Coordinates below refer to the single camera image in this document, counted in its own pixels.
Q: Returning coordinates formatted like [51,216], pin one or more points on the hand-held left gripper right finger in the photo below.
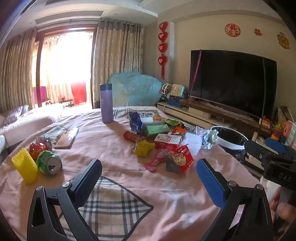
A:
[211,184]

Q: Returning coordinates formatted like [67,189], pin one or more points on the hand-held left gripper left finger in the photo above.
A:
[89,178]

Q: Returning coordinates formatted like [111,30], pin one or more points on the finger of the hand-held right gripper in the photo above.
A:
[276,145]
[256,149]

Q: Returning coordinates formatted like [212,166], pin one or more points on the black bin with white rim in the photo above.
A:
[231,139]

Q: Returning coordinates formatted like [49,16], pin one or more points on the orange snack wrapper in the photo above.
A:
[179,131]

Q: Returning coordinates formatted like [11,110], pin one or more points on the blue snack bag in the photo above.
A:
[136,122]

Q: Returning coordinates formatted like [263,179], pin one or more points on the person's right hand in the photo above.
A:
[284,212]

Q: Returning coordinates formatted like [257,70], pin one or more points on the orange toy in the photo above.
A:
[266,124]

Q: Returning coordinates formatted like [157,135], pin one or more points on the red snack bag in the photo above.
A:
[182,160]

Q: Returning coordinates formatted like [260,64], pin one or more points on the green drink can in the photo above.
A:
[47,162]

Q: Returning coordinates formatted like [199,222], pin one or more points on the white paper napkin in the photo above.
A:
[193,142]

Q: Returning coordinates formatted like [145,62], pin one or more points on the crumpled white paper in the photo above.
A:
[208,138]

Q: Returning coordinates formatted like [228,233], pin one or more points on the pink tablecloth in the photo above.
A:
[138,190]

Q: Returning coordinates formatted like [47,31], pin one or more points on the crushed red can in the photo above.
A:
[38,149]

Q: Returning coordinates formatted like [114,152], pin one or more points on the pink wrapper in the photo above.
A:
[157,160]

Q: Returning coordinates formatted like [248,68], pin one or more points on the crumpled yellow foam net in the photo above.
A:
[143,148]

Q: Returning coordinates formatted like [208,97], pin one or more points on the white and red box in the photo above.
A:
[167,139]

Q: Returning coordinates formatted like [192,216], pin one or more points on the yellow foam net sleeve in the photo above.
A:
[24,165]

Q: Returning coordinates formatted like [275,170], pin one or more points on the white and brown tv stand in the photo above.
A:
[198,113]

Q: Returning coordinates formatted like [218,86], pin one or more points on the black television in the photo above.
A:
[233,83]

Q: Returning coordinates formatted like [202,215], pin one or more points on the green snack wrapper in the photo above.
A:
[171,122]

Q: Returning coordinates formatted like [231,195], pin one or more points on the purple thermos bottle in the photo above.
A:
[106,104]

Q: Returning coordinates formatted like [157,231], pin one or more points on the green carton box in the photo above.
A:
[157,129]

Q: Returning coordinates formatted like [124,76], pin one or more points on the red cloth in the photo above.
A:
[79,92]

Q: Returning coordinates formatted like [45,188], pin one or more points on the colourful children's book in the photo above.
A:
[148,113]

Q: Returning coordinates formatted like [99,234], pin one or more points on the toy cash register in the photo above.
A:
[178,95]

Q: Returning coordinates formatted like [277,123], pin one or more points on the pink stick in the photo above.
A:
[194,76]

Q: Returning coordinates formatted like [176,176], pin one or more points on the patterned pillow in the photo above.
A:
[15,114]

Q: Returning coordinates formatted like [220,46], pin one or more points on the light blue covered bundle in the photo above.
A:
[134,89]

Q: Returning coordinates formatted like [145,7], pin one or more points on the white toy basket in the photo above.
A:
[166,89]

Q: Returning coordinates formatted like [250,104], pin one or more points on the beige curtain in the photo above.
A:
[118,62]
[15,74]

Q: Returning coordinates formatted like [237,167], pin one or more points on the red hanging heart decoration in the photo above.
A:
[163,46]

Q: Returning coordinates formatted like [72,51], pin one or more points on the gold wall sticker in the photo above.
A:
[284,41]

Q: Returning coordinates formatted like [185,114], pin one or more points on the small red wall sticker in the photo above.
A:
[258,32]

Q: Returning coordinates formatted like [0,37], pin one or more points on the round red wall sticker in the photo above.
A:
[232,29]

